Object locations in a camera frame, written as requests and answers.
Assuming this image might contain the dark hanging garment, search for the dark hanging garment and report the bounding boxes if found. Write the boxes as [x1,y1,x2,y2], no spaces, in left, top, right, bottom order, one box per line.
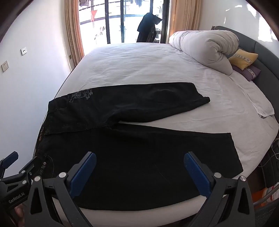
[136,13,163,43]

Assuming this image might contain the black pants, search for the black pants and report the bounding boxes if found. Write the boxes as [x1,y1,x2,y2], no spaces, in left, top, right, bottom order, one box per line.
[33,82,244,211]

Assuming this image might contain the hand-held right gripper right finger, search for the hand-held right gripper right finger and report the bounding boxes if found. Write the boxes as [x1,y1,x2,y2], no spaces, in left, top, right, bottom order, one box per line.
[183,152,256,227]

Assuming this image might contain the rolled white duvet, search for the rolled white duvet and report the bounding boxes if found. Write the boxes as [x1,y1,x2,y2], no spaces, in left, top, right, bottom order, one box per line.
[169,29,240,76]

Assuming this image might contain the black mesh basket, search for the black mesh basket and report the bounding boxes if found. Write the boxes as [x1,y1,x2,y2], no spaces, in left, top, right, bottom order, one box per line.
[254,203,279,227]

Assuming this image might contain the beige curtain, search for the beige curtain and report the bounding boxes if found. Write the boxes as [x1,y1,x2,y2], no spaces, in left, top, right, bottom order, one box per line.
[168,0,202,44]
[64,0,85,68]

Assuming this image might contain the black framed glass door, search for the black framed glass door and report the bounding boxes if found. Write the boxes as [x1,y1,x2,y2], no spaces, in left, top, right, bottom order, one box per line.
[77,0,171,44]

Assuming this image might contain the person's left hand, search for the person's left hand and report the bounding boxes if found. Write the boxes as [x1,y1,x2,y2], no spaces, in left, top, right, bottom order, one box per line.
[13,206,25,227]

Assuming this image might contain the folded white cloth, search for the folded white cloth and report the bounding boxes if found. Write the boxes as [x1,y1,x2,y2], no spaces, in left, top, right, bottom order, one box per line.
[236,82,275,119]

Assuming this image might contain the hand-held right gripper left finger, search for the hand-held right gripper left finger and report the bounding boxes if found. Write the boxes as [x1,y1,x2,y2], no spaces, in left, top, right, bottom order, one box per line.
[24,152,97,227]

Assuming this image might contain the orange and white bag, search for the orange and white bag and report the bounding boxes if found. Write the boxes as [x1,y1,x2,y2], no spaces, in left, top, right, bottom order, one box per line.
[252,186,279,206]

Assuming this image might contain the yellow patterned pillow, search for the yellow patterned pillow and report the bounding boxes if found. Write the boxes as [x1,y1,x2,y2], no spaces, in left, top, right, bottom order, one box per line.
[228,49,259,71]

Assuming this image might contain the white cable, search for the white cable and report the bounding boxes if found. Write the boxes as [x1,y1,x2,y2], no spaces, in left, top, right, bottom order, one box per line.
[270,138,279,160]

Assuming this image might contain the bed with white sheet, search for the bed with white sheet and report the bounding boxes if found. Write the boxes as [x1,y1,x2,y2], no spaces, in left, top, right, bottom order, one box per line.
[33,42,279,219]

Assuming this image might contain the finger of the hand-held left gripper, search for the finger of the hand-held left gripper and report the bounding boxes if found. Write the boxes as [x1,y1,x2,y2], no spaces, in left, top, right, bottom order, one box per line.
[18,156,48,182]
[0,151,19,178]

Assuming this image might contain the grey upholstered headboard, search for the grey upholstered headboard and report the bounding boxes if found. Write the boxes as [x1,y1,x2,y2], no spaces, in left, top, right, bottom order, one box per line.
[211,26,279,114]

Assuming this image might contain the purple patterned pillow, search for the purple patterned pillow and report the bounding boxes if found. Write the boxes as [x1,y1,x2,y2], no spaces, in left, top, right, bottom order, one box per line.
[232,65,261,82]

